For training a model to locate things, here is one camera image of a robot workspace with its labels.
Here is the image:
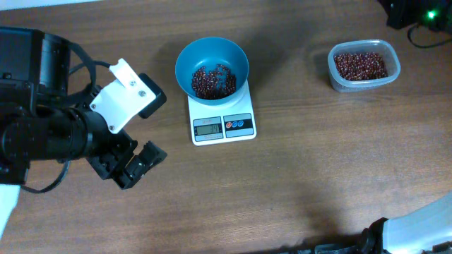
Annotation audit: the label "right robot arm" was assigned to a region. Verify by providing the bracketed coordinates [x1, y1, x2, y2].
[346, 0, 451, 253]

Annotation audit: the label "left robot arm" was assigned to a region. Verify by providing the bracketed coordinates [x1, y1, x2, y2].
[1, 27, 167, 226]

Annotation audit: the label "white digital kitchen scale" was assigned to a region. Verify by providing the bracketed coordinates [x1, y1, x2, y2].
[188, 83, 257, 146]

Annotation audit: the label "red beans in bowl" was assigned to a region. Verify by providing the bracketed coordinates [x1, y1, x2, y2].
[191, 64, 237, 100]

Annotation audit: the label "blue plastic bowl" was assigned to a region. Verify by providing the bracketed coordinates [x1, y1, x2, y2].
[175, 37, 249, 106]

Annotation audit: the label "clear plastic container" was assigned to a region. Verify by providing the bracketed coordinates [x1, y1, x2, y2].
[328, 40, 401, 92]

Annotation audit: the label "red adzuki beans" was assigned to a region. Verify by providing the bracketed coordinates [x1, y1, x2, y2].
[333, 52, 388, 81]

